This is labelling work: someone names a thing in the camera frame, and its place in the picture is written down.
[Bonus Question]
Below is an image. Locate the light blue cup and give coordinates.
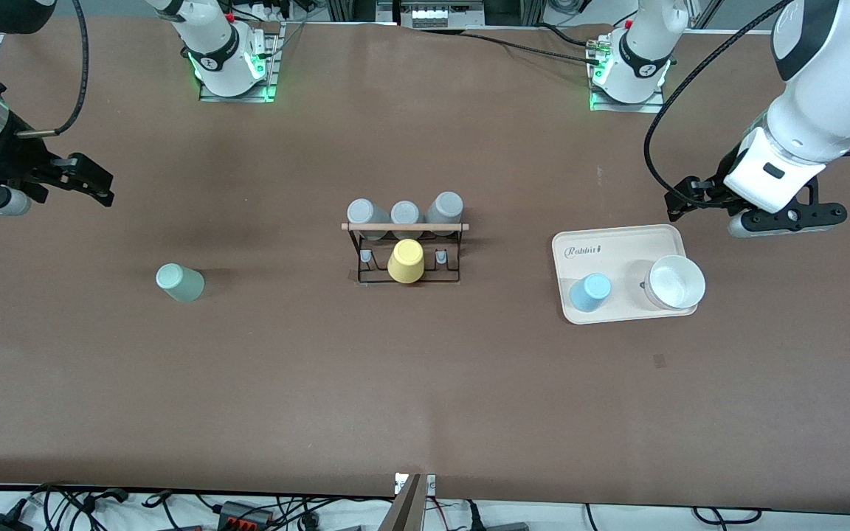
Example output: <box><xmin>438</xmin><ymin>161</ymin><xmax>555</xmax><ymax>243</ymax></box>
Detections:
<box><xmin>569</xmin><ymin>273</ymin><xmax>612</xmax><ymax>313</ymax></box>

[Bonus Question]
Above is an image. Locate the pale green cup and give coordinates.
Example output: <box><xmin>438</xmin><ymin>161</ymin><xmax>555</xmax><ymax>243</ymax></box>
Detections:
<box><xmin>156</xmin><ymin>263</ymin><xmax>205</xmax><ymax>303</ymax></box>

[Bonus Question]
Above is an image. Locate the white bowl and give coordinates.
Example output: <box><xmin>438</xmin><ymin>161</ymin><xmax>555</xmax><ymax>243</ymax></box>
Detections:
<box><xmin>643</xmin><ymin>254</ymin><xmax>707</xmax><ymax>310</ymax></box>

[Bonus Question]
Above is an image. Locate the cream rectangular tray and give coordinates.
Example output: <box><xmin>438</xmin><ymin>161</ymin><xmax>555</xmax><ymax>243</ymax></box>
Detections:
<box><xmin>552</xmin><ymin>224</ymin><xmax>698</xmax><ymax>326</ymax></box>

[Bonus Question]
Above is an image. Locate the grey cup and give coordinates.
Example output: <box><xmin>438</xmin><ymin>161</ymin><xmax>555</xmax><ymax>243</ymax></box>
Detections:
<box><xmin>425</xmin><ymin>191</ymin><xmax>465</xmax><ymax>237</ymax></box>
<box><xmin>390</xmin><ymin>201</ymin><xmax>424</xmax><ymax>240</ymax></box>
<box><xmin>347</xmin><ymin>198</ymin><xmax>392</xmax><ymax>242</ymax></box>

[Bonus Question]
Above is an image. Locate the yellow cup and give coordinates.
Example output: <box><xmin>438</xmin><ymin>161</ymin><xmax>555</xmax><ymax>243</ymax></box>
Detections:
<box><xmin>387</xmin><ymin>238</ymin><xmax>426</xmax><ymax>284</ymax></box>

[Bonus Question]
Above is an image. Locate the white terminal block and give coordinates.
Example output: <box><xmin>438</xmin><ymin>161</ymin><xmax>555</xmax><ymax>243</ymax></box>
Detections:
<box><xmin>410</xmin><ymin>0</ymin><xmax>485</xmax><ymax>29</ymax></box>

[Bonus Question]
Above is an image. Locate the black power strip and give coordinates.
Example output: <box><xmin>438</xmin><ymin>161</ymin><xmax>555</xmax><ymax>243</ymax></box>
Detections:
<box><xmin>217</xmin><ymin>501</ymin><xmax>280</xmax><ymax>531</ymax></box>

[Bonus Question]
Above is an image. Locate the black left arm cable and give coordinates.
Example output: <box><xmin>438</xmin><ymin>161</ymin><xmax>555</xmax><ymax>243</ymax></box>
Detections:
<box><xmin>644</xmin><ymin>0</ymin><xmax>798</xmax><ymax>212</ymax></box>

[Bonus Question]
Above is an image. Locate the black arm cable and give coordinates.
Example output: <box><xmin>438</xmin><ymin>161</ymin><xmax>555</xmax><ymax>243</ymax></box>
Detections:
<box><xmin>15</xmin><ymin>0</ymin><xmax>91</xmax><ymax>139</ymax></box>
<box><xmin>644</xmin><ymin>0</ymin><xmax>798</xmax><ymax>212</ymax></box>

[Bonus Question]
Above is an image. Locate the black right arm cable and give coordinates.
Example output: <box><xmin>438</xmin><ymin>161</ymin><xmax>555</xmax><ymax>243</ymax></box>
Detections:
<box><xmin>15</xmin><ymin>0</ymin><xmax>91</xmax><ymax>139</ymax></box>

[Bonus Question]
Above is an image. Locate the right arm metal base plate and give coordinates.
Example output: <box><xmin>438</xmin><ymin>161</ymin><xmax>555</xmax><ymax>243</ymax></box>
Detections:
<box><xmin>198</xmin><ymin>22</ymin><xmax>282</xmax><ymax>103</ymax></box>

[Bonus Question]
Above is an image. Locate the black table cable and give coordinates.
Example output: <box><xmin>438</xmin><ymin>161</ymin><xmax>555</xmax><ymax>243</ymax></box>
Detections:
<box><xmin>462</xmin><ymin>28</ymin><xmax>603</xmax><ymax>66</ymax></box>

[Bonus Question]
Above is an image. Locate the black wire cup rack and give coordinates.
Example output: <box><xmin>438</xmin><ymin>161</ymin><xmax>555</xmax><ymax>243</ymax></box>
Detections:
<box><xmin>342</xmin><ymin>221</ymin><xmax>469</xmax><ymax>287</ymax></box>

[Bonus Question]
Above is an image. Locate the black looped cable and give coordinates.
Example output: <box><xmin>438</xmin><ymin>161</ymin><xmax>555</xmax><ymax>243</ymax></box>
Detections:
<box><xmin>693</xmin><ymin>506</ymin><xmax>763</xmax><ymax>526</ymax></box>

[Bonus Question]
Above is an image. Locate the black cable bundle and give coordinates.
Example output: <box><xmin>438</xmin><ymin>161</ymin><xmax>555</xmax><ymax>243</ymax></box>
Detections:
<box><xmin>0</xmin><ymin>483</ymin><xmax>396</xmax><ymax>531</ymax></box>

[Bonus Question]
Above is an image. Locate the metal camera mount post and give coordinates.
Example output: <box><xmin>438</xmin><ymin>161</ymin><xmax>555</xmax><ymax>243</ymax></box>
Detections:
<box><xmin>379</xmin><ymin>472</ymin><xmax>438</xmax><ymax>531</ymax></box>

